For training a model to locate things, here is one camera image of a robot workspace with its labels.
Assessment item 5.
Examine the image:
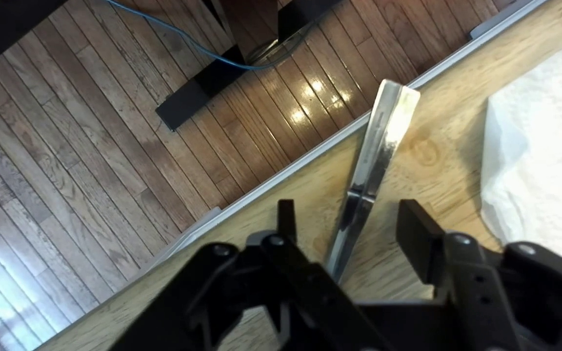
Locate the blue cable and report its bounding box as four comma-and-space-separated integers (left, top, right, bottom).
101, 0, 276, 74

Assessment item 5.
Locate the black metal stand foot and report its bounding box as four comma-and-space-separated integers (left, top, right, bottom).
153, 0, 345, 132

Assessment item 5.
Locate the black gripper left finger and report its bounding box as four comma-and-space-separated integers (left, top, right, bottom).
107, 197, 393, 351

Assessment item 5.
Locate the black metal stand beam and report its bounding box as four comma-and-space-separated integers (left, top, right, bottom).
0, 0, 67, 68

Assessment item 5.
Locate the white cloth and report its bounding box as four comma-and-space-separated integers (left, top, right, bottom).
477, 31, 562, 275

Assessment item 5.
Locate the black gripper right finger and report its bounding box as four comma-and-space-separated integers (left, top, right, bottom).
395, 197, 562, 351

